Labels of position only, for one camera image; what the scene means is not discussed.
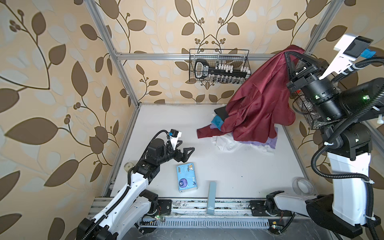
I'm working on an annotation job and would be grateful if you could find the right black wire basket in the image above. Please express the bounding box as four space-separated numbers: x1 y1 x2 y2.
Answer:
290 90 337 130

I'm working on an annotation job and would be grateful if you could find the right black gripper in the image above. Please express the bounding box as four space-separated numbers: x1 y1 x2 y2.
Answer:
287 50 344 126

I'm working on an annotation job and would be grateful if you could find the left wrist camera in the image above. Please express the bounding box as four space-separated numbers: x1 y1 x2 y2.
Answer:
168 129 182 146

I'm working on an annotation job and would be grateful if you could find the pale blue flat bar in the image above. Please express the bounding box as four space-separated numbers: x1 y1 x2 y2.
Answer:
207 182 217 215

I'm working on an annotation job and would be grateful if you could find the back black wire basket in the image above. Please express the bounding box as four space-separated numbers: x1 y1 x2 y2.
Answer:
189 49 252 88

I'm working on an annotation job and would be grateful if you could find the black wire basket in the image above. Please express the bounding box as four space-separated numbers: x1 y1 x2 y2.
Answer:
189 49 252 88
290 90 337 130

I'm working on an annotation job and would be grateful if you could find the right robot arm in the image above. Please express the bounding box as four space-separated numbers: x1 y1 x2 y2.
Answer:
265 51 384 240

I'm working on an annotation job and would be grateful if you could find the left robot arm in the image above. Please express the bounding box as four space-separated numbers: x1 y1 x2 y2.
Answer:
76 129 195 240

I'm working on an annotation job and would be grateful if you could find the white cloth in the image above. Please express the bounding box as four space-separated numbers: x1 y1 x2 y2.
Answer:
211 134 278 154

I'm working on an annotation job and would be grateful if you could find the dark grey cloth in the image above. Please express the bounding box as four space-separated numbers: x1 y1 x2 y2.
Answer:
214 106 229 121

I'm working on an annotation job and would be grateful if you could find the clear tape roll right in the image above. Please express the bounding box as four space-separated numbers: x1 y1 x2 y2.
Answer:
292 177 315 196

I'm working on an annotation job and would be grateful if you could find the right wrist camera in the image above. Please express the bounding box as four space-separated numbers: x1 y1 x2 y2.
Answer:
319 34 373 80

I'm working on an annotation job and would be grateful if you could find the teal cloth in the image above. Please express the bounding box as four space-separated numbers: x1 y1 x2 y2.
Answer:
211 115 224 131

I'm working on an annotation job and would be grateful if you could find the black socket tool set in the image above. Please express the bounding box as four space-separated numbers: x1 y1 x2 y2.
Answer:
192 59 251 79

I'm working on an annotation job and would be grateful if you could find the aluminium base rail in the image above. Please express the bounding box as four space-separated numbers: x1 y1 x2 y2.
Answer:
87 197 336 229

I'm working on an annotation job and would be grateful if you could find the small tape roll left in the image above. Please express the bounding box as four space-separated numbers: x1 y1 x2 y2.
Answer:
124 162 135 173

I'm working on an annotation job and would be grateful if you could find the light blue tissue pack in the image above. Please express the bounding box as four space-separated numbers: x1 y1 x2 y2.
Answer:
176 163 198 193

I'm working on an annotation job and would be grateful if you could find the maroon cloth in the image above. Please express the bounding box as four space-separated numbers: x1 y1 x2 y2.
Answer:
197 45 304 143

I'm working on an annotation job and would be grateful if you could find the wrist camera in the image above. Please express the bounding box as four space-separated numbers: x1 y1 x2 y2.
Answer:
319 34 373 80
168 129 182 146

